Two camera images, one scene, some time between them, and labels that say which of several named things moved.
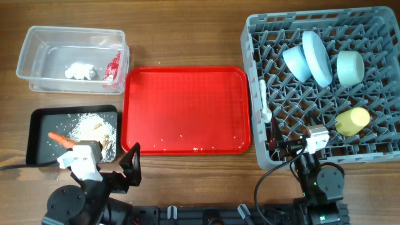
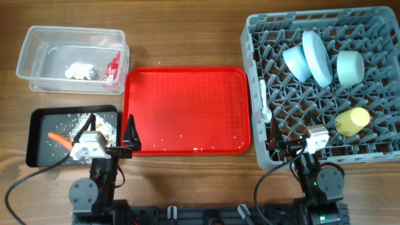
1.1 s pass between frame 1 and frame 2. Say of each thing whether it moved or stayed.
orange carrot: stayed
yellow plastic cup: stayed
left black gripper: moved
